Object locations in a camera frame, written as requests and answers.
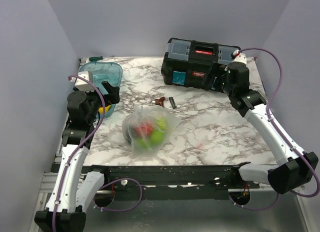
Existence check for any green handled screwdriver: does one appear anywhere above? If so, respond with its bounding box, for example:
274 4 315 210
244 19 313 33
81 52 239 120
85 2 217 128
88 55 114 62

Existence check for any green fake apple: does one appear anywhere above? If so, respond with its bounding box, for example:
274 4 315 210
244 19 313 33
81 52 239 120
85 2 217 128
136 130 166 149

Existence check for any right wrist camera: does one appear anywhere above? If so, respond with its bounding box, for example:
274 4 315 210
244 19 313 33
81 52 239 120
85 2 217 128
231 49 247 64

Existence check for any black Delixi toolbox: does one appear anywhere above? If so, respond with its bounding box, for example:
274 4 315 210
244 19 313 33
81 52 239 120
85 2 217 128
161 38 241 89

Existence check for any teal transparent plastic tray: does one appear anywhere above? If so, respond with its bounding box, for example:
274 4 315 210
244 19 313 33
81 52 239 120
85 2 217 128
67 62 123 123

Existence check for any black mounting rail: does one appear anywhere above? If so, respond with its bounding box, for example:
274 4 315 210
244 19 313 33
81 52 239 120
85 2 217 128
81 165 259 201

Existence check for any red fake apple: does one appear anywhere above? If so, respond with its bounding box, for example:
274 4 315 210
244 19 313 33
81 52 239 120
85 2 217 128
134 122 154 137

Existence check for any purple cable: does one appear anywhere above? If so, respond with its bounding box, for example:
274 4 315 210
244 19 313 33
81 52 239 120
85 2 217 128
51 76 143 232
228 47 318 211

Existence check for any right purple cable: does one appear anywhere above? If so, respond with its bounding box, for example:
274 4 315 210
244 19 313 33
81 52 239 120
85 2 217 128
228 47 318 211

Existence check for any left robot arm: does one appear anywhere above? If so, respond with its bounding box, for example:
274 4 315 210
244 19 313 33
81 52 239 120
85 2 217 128
34 81 120 232

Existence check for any yellow fake lemon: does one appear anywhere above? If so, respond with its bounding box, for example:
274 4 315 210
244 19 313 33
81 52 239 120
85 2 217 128
98 105 111 115

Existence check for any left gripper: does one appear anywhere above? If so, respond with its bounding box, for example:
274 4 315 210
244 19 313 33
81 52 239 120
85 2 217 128
81 81 120 123

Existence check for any brown faucet tap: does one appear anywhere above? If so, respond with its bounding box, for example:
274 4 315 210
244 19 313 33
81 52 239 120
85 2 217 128
151 97 165 107

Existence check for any translucent plastic bag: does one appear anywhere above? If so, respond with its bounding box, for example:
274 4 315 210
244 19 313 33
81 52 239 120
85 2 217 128
121 105 181 156

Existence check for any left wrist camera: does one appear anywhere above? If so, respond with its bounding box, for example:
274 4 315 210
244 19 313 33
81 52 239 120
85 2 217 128
73 70 94 92

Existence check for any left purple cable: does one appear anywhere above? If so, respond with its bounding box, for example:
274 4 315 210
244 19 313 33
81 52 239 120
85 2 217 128
51 76 143 232

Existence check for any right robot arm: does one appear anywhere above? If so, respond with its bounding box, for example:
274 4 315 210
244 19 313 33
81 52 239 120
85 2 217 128
203 62 319 195

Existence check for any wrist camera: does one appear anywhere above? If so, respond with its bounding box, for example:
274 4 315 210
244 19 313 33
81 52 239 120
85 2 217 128
73 70 94 92
231 49 247 64

